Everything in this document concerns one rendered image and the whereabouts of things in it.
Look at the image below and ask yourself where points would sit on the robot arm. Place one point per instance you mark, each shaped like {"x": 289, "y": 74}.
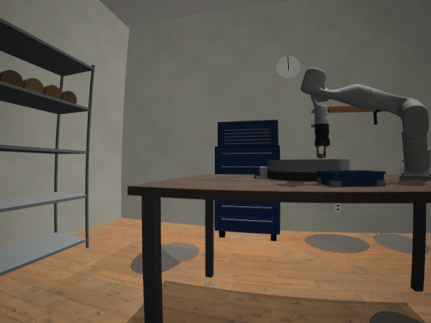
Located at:
{"x": 414, "y": 114}

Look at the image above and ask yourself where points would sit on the blue crate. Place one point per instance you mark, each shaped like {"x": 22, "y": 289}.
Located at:
{"x": 352, "y": 178}

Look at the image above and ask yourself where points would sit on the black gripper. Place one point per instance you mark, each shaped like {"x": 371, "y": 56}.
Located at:
{"x": 321, "y": 132}

